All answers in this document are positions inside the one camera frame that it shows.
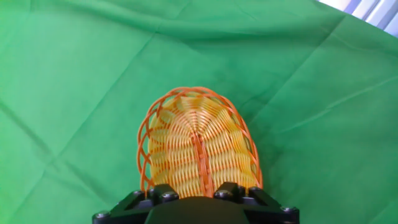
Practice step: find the green cloth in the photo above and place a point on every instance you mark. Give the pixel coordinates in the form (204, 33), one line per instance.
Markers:
(77, 77)

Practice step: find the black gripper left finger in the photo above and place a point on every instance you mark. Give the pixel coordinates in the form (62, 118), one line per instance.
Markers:
(124, 213)

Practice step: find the orange woven basket dish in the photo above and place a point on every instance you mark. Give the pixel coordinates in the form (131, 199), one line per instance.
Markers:
(199, 146)

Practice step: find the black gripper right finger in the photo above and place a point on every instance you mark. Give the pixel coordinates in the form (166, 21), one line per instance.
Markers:
(270, 211)

